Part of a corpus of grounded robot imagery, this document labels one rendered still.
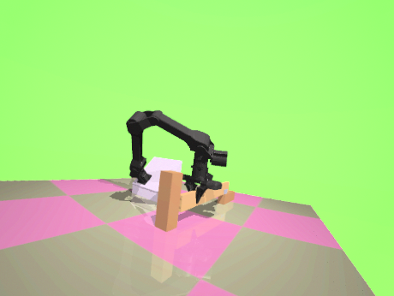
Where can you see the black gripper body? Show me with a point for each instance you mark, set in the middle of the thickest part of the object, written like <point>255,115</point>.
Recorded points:
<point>198,176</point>

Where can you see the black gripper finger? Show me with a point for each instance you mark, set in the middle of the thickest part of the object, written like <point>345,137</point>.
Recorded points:
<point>199,192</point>
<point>190,187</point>

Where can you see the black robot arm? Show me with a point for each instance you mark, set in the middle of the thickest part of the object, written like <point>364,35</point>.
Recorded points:
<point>197,141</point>

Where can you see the long wooden rail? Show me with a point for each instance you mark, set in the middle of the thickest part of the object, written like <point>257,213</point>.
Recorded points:
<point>188,199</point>

